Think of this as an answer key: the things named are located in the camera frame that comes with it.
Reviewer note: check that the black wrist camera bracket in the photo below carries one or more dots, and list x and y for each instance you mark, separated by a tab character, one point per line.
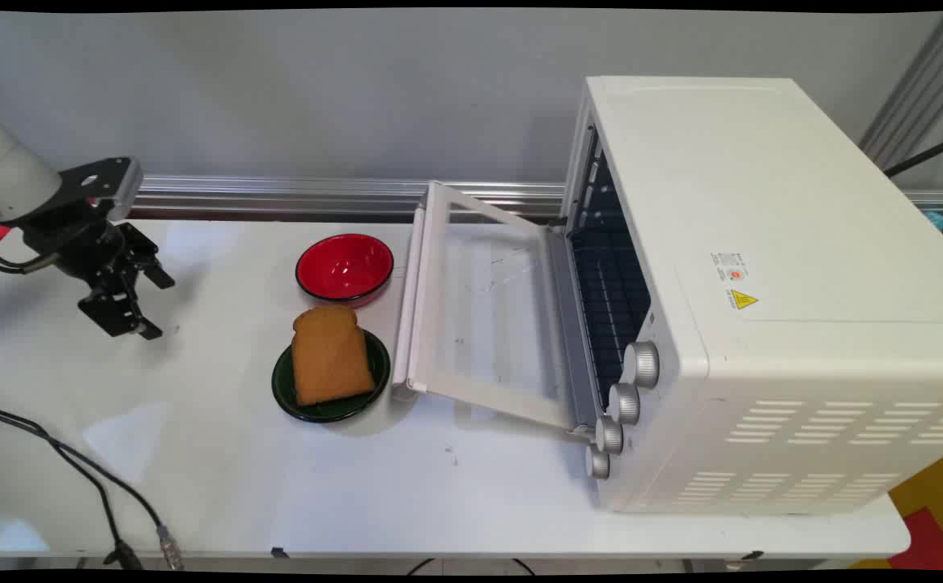
95	189

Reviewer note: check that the white glass oven door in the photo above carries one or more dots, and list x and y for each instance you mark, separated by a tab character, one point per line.
479	316

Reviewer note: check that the aluminium corner post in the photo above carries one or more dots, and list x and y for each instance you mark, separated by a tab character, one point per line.
916	89

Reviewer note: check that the aluminium frame rail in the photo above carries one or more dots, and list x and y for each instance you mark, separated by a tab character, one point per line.
341	197

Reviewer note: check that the red bowl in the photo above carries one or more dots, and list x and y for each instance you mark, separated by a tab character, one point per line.
345	267

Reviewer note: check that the brown toast slice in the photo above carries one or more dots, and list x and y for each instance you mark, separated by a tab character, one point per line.
329	356

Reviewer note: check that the white toaster oven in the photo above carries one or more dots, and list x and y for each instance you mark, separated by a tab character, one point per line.
770	267

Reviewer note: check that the silver oven knob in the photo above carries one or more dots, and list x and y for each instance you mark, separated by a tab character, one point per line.
609	434
624	402
642	363
598	461

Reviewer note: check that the dark green plate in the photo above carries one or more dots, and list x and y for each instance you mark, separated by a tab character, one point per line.
374	366

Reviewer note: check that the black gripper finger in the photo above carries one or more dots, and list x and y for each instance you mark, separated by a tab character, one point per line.
121	312
146	256

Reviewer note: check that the black diagonal rod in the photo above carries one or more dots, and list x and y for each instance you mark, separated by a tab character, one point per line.
924	154

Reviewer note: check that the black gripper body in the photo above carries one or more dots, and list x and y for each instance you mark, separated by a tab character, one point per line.
81	244

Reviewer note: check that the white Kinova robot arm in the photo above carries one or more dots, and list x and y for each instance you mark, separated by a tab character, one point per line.
3	170

